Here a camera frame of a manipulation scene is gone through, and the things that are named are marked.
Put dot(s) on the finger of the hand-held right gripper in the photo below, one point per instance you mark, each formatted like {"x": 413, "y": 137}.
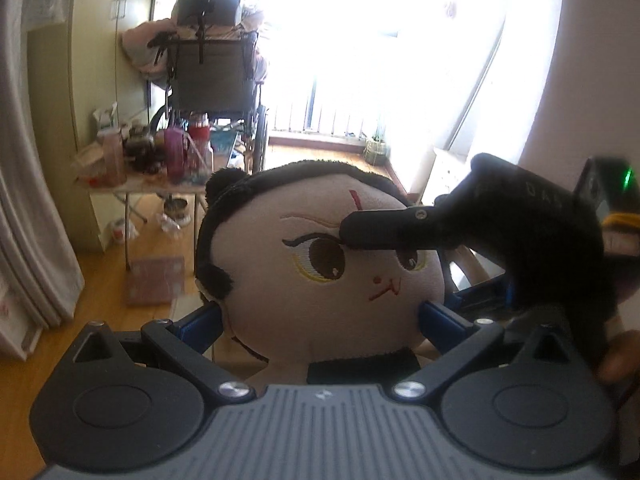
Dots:
{"x": 482, "y": 298}
{"x": 390, "y": 230}

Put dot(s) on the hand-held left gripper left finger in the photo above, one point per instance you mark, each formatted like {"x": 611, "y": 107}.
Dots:
{"x": 202, "y": 329}

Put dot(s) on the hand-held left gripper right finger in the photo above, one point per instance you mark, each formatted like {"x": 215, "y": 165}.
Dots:
{"x": 440, "y": 324}

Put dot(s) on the plush doll head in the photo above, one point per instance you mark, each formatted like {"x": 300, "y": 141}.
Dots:
{"x": 280, "y": 305}

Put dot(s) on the person's right hand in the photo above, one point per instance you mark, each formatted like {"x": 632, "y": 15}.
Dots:
{"x": 622, "y": 357}

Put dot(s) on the potted plant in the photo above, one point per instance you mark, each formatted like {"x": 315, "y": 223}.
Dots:
{"x": 376, "y": 150}

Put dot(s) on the metal bowl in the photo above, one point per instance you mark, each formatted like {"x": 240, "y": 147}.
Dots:
{"x": 176, "y": 208}

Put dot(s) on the white plastic bag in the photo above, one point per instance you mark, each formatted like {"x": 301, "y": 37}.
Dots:
{"x": 121, "y": 231}

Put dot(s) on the balcony railing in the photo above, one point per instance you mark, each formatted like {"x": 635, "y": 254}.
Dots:
{"x": 325, "y": 120}

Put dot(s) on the folding side table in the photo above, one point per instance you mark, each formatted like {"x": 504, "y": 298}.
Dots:
{"x": 150, "y": 187}

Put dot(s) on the pink drinking bottle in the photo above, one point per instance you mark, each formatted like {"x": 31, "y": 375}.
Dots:
{"x": 175, "y": 155}

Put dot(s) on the red thermos bottle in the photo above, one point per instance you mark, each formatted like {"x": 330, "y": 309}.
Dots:
{"x": 200, "y": 150}

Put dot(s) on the dark glass jar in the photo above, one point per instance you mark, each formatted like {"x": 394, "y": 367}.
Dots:
{"x": 140, "y": 147}

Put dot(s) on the pink spray bottle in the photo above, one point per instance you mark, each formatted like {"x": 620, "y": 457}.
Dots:
{"x": 112, "y": 155}

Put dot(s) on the open cardboard packet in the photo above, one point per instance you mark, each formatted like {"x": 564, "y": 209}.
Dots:
{"x": 87, "y": 162}

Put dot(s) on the grey curtain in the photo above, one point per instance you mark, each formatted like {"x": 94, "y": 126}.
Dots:
{"x": 30, "y": 210}

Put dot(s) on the black wheelchair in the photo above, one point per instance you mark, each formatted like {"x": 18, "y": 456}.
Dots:
{"x": 210, "y": 75}

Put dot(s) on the pile of clothes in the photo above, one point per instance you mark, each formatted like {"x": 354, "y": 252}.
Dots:
{"x": 145, "y": 45}

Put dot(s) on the yellowish wardrobe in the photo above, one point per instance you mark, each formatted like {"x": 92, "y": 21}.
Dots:
{"x": 90, "y": 60}

